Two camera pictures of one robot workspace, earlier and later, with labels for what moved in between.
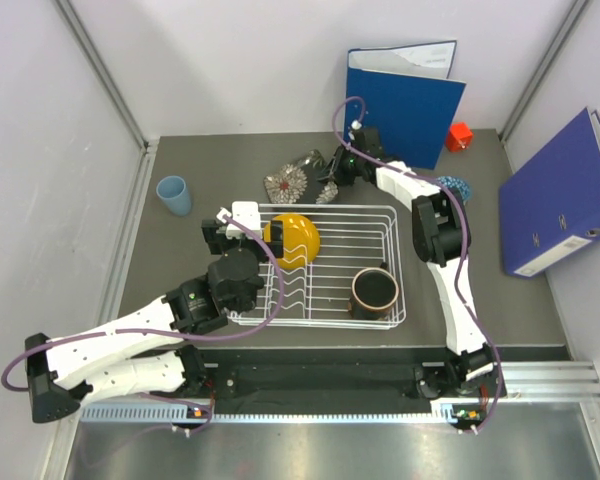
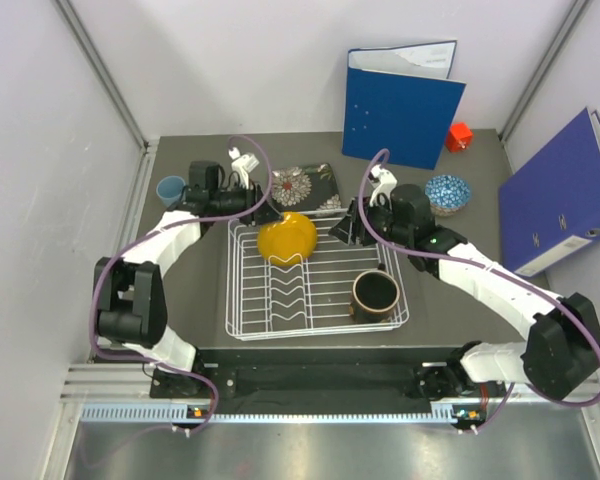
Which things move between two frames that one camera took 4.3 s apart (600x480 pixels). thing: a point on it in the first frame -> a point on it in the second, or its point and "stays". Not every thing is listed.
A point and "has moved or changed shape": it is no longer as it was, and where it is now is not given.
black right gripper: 334,168 -> 349,229
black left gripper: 220,243 -> 266,214
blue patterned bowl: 458,186 stays
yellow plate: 301,241 stays
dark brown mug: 374,293 stays
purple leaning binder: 564,196 stays
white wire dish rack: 356,280 stays
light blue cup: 173,191 stays
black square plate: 297,182 has moved or changed shape
